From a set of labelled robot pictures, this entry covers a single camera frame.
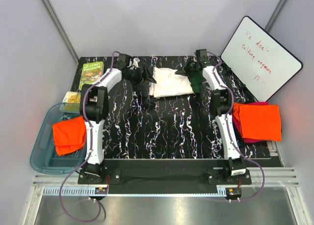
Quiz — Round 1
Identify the white and green t-shirt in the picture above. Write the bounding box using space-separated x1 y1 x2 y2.
149 67 205 98

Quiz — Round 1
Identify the aluminium frame rail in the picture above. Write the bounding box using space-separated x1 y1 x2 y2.
32 168 298 197

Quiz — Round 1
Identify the white dry-erase board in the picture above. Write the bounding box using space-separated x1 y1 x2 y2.
221 16 303 101

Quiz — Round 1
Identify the Brideshead Revisited paperback book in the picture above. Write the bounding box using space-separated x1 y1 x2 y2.
61 91 81 113

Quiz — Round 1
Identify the teal plastic bin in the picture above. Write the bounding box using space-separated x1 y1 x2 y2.
30 103 86 175

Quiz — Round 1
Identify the orange t-shirt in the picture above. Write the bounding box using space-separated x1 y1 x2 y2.
239 104 282 141
52 116 86 156

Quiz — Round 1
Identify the orange t-shirt in bin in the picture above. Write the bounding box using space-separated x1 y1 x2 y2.
52 116 86 156

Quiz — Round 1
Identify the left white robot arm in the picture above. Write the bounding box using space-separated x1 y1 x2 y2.
79 53 157 184

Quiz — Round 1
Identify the green treehouse paperback book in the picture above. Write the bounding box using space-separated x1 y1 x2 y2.
78 61 104 90

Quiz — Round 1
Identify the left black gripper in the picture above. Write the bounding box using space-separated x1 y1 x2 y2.
124 63 156 91

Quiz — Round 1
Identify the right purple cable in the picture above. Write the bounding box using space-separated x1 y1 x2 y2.
206 52 265 202

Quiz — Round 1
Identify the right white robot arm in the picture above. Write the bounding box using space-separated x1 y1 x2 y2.
176 49 246 184

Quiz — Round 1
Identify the magenta t-shirt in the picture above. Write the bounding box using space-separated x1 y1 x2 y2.
232 102 269 143

